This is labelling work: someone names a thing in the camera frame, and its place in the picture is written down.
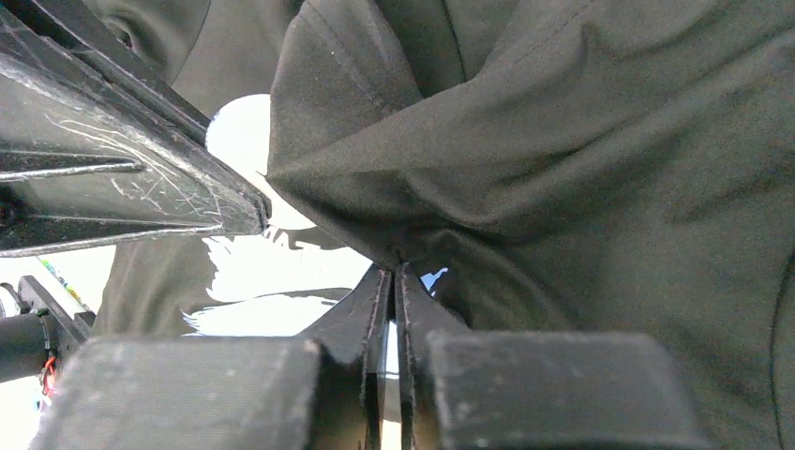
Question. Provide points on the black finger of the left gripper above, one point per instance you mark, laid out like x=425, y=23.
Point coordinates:
x=96, y=146

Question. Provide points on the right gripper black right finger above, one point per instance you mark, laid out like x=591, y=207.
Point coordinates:
x=463, y=389

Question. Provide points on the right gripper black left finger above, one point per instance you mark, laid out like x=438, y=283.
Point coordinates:
x=321, y=389

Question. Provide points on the black printed t-shirt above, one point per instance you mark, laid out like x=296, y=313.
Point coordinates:
x=541, y=165

